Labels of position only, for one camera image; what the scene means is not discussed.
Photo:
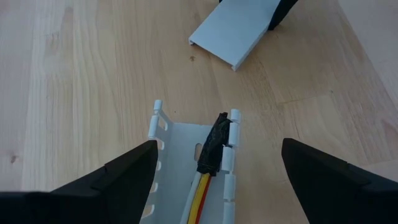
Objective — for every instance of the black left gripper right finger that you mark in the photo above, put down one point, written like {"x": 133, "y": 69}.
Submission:
{"x": 342, "y": 193}

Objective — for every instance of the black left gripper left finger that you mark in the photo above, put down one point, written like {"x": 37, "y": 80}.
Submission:
{"x": 93, "y": 196}

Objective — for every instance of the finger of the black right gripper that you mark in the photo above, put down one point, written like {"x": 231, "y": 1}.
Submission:
{"x": 281, "y": 12}

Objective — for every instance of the white raceway cover strip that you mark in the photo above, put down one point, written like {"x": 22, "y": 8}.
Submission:
{"x": 236, "y": 28}

